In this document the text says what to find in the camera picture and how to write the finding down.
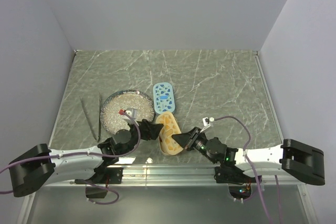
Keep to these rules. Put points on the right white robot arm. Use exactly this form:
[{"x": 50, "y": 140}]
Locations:
[{"x": 293, "y": 159}]

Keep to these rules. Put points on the blue patterned lid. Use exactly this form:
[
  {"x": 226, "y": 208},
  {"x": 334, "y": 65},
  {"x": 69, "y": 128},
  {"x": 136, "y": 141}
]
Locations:
[{"x": 163, "y": 98}]

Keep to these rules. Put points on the aluminium frame rail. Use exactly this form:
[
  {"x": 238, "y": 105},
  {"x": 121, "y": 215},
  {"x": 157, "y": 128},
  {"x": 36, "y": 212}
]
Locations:
[{"x": 166, "y": 175}]

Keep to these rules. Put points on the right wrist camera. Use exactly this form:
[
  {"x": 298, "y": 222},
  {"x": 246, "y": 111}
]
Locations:
[{"x": 207, "y": 122}]

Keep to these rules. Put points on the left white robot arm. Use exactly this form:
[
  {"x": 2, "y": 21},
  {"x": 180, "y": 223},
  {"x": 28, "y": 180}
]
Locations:
[{"x": 43, "y": 166}]

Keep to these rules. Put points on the blue lunch box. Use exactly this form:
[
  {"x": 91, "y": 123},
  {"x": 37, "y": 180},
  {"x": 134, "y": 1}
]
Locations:
[{"x": 164, "y": 112}]

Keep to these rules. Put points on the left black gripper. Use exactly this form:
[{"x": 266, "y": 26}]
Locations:
[{"x": 149, "y": 130}]

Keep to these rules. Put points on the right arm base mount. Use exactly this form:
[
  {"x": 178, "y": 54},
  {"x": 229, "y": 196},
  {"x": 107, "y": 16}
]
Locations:
[{"x": 239, "y": 184}]

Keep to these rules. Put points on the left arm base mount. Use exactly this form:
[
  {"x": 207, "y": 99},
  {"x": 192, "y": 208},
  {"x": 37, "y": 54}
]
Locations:
[{"x": 98, "y": 186}]

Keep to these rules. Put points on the speckled round plate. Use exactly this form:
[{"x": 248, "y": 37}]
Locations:
[{"x": 112, "y": 121}]

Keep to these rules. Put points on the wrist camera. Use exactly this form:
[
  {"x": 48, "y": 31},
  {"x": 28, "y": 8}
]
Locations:
[
  {"x": 207, "y": 122},
  {"x": 129, "y": 115}
]

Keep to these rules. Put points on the beige lunch box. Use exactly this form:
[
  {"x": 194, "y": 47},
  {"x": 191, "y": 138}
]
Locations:
[{"x": 169, "y": 149}]

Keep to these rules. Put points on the beige patterned lid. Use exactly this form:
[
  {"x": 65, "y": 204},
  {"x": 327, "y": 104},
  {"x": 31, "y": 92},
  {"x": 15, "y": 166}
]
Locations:
[{"x": 170, "y": 126}]

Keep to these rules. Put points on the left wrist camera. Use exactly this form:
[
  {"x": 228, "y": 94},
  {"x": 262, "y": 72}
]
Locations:
[{"x": 129, "y": 115}]

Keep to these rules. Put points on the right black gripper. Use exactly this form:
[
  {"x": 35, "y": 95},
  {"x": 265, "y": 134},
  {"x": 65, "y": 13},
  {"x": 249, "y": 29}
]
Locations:
[{"x": 182, "y": 138}]

